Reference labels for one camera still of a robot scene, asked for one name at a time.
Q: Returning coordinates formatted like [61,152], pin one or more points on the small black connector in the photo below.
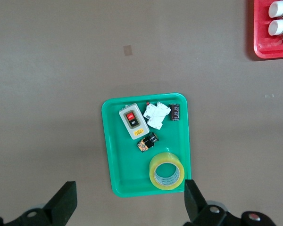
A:
[175,111]

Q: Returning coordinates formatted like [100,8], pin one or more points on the yellow clear packing tape roll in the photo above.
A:
[165,157]

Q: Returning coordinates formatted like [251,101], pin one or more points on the black yellow pushbutton component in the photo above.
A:
[147,142]

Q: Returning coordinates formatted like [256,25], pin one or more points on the red tray holding fittings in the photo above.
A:
[259,23]

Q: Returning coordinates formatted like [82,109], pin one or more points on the green plastic tray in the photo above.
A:
[127,164]

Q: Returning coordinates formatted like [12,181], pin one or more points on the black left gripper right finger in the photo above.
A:
[195,207]

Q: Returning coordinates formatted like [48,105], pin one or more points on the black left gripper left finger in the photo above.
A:
[61,207]

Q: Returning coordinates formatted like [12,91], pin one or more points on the white circuit breaker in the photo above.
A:
[155,115]

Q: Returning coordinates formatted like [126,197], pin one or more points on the grey on-off switch box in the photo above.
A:
[132,120]

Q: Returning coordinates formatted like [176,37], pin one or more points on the metal fitting with white caps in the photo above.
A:
[276,9]
[276,27]

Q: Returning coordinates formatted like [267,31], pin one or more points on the clear tape patch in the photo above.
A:
[269,95]
[127,50]

